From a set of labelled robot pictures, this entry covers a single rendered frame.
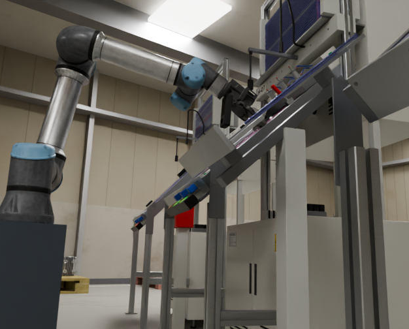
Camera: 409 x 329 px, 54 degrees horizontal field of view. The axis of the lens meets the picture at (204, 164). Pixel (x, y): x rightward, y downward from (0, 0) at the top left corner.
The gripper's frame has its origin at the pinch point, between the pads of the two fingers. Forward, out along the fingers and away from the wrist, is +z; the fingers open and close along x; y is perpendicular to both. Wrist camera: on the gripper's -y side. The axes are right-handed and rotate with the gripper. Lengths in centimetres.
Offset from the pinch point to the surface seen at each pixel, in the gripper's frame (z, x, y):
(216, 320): 17, -14, -66
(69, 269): -27, 385, -100
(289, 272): 18, -40, -48
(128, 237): 15, 492, -24
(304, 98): 4.8, -10.2, 13.8
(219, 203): -1.0, -14.4, -37.2
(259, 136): -1.4, -10.1, -8.9
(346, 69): 11.5, -14.2, 31.9
